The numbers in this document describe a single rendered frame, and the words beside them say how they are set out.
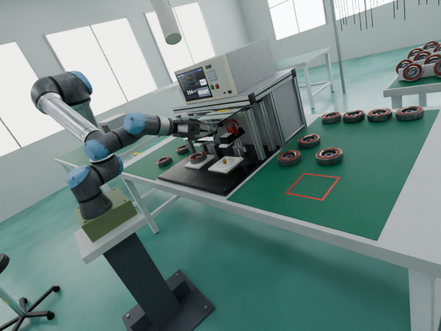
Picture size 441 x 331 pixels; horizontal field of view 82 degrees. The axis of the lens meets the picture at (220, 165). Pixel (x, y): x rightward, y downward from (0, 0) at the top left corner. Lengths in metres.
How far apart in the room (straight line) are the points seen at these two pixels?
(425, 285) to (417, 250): 0.14
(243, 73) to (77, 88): 0.78
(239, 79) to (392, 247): 0.98
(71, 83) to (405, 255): 1.30
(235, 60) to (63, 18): 5.17
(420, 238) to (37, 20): 6.10
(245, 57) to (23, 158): 4.93
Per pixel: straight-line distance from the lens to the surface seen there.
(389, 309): 1.62
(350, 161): 1.22
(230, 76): 1.33
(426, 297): 0.98
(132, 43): 6.62
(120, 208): 1.38
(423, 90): 2.04
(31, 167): 5.81
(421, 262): 0.83
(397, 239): 0.86
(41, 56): 5.99
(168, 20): 2.70
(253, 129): 1.28
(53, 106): 1.15
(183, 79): 1.60
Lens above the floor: 1.35
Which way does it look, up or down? 24 degrees down
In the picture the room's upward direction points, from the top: 21 degrees counter-clockwise
